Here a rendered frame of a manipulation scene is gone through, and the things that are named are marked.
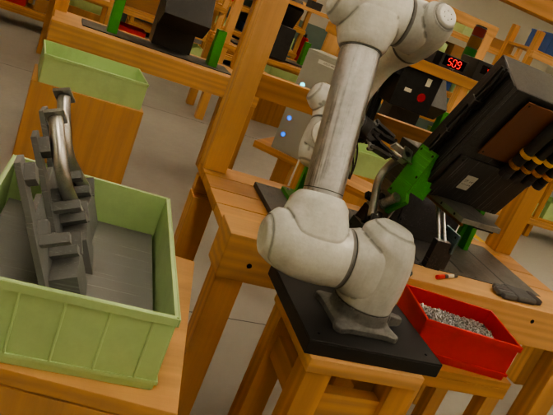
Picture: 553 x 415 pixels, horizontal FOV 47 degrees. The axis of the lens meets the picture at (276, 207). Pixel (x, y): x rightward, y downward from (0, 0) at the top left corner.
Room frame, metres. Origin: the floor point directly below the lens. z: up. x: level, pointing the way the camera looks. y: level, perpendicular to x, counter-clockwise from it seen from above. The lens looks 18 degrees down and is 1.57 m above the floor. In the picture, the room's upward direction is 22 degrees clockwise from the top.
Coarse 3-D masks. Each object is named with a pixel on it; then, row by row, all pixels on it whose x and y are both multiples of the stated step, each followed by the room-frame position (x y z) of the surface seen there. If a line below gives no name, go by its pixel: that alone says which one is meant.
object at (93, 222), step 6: (42, 108) 1.38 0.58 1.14; (42, 114) 1.35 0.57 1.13; (42, 120) 1.36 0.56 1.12; (42, 126) 1.36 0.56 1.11; (48, 126) 1.36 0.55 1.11; (42, 132) 1.36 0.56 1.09; (48, 132) 1.37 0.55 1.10; (48, 162) 1.36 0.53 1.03; (54, 174) 1.37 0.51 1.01; (84, 198) 1.49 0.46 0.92; (90, 198) 1.49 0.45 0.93; (90, 204) 1.47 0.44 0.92; (90, 210) 1.46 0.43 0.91; (90, 216) 1.45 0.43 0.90; (96, 216) 1.55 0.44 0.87; (90, 222) 1.44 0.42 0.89; (96, 222) 1.54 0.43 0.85; (90, 228) 1.43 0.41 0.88
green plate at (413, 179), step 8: (416, 152) 2.28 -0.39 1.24; (424, 152) 2.24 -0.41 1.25; (432, 152) 2.20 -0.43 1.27; (416, 160) 2.25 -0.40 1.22; (424, 160) 2.21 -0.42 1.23; (432, 160) 2.18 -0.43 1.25; (408, 168) 2.25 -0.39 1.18; (416, 168) 2.21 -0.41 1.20; (424, 168) 2.18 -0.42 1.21; (400, 176) 2.26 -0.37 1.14; (408, 176) 2.22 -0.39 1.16; (416, 176) 2.18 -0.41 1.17; (424, 176) 2.19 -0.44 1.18; (392, 184) 2.26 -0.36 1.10; (400, 184) 2.22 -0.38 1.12; (408, 184) 2.19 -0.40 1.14; (416, 184) 2.18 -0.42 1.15; (424, 184) 2.19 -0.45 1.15; (392, 192) 2.23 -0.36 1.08; (400, 192) 2.19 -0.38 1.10; (408, 192) 2.16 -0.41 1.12; (416, 192) 2.19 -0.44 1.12; (424, 192) 2.20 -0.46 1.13
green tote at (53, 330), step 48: (0, 192) 1.33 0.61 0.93; (96, 192) 1.56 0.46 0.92; (144, 192) 1.60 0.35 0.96; (0, 288) 0.95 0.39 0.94; (48, 288) 0.98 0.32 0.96; (0, 336) 0.96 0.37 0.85; (48, 336) 0.98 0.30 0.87; (96, 336) 1.01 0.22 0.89; (144, 336) 1.04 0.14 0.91; (144, 384) 1.05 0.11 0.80
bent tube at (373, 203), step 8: (408, 152) 2.28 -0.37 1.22; (392, 160) 2.30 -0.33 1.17; (408, 160) 2.26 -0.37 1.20; (384, 168) 2.32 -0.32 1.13; (376, 176) 2.31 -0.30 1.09; (384, 176) 2.32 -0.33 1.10; (376, 184) 2.28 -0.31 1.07; (376, 192) 2.25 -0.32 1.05; (376, 200) 2.23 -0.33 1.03; (376, 208) 2.20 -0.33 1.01; (368, 216) 2.19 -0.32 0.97
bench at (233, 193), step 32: (192, 192) 2.33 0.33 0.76; (224, 192) 2.11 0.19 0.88; (256, 192) 2.26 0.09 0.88; (192, 224) 2.30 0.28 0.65; (192, 256) 2.31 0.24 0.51; (224, 288) 1.74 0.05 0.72; (544, 288) 2.52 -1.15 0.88; (192, 320) 1.78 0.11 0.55; (224, 320) 1.76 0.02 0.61; (192, 352) 1.73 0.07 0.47; (544, 352) 2.31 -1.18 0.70; (192, 384) 1.75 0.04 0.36; (544, 384) 2.25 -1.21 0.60
